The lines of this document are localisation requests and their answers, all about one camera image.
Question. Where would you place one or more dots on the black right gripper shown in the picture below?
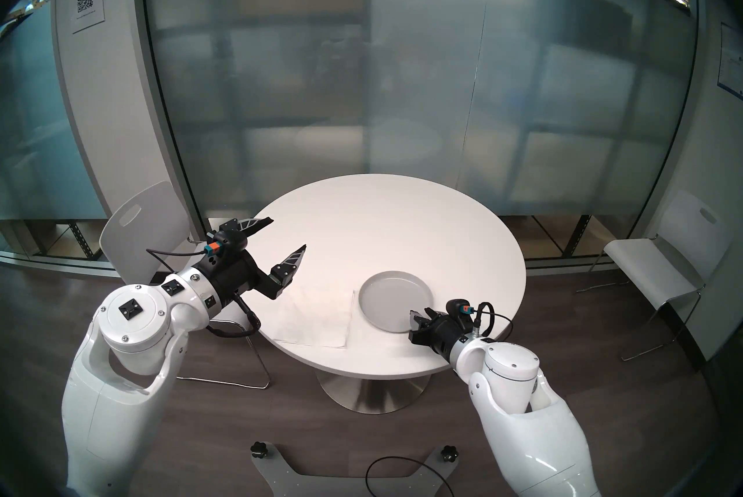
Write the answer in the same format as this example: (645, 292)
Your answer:
(444, 336)

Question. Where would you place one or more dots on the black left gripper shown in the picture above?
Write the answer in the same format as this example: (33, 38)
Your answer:
(232, 275)

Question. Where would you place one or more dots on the grey round plate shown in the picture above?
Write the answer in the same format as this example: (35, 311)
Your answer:
(395, 295)

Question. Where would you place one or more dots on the white paper napkin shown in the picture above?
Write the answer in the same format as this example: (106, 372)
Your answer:
(313, 321)

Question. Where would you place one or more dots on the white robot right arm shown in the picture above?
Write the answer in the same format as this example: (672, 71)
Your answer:
(522, 403)

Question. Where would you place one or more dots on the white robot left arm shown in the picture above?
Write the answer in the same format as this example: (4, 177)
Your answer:
(133, 316)

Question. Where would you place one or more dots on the white chair with chrome legs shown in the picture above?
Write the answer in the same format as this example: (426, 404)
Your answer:
(644, 260)
(145, 211)

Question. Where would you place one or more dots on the black star knob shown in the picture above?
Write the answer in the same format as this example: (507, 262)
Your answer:
(258, 449)
(448, 453)

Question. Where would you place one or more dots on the round white pedestal table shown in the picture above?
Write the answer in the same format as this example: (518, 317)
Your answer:
(377, 211)

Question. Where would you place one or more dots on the black perforated shelf post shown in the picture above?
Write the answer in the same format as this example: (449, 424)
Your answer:
(579, 234)
(81, 239)

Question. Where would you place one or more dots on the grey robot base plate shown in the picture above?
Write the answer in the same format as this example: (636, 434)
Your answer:
(273, 470)

